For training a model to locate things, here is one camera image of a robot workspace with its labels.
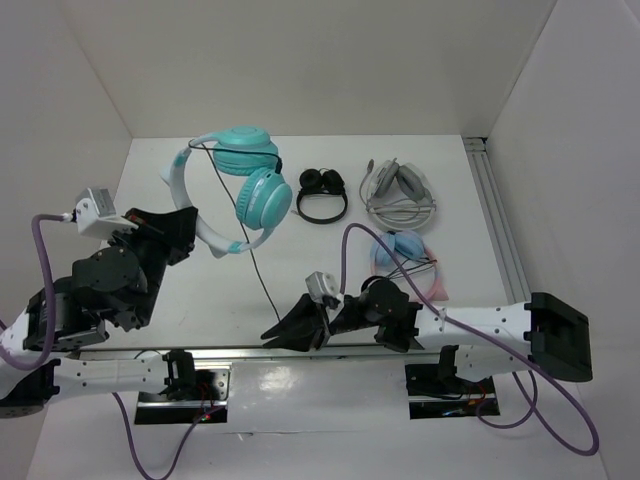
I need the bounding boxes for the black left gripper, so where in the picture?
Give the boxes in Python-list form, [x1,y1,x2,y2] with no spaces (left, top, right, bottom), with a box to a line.
[111,205,200,327]

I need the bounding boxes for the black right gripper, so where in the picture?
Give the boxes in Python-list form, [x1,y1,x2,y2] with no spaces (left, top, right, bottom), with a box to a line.
[260,291,379,352]

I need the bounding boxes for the thin black audio cable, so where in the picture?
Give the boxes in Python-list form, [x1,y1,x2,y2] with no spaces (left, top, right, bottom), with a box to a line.
[187,141,284,324]

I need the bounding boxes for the teal cat-ear headphones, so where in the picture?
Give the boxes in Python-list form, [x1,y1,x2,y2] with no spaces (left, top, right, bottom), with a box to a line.
[158,125,294,259]

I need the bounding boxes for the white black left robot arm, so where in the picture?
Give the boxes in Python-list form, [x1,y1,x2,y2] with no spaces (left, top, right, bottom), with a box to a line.
[1,202,198,419]

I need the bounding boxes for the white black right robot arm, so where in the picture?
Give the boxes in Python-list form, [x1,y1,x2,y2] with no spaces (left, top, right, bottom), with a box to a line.
[261,274,593,392]

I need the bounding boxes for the pink blue cat-ear headphones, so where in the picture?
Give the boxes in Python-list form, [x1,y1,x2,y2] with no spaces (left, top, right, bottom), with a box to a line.
[370,230,449,302]

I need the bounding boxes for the small black headphones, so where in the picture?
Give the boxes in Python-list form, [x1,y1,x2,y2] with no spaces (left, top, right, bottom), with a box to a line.
[294,168,349,225]

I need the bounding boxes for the white grey gaming headset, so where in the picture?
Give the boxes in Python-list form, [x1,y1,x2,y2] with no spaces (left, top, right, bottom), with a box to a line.
[358,158,437,232]

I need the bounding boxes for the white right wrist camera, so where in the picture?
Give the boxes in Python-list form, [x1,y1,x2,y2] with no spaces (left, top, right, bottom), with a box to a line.
[305,271,344,309]

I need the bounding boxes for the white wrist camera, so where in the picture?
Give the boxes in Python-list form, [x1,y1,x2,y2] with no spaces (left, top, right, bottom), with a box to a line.
[305,271,344,309]
[74,187,137,241]

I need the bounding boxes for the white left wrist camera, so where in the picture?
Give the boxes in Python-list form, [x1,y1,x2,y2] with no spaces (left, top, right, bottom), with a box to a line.
[74,187,137,241]

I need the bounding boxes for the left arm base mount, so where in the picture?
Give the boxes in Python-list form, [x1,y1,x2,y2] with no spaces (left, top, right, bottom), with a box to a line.
[134,367,231,425]

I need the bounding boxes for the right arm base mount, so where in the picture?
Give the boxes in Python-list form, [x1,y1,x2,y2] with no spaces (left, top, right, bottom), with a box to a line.
[405,364,500,420]

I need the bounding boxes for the aluminium table edge rail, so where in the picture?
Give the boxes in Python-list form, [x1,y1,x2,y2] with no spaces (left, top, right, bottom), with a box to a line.
[77,345,440,363]

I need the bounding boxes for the aluminium side rail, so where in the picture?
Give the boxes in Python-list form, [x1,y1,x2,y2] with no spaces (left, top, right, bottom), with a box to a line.
[462,137,531,303]

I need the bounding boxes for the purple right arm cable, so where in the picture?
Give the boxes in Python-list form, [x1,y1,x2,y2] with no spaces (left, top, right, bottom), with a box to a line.
[339,223,600,457]

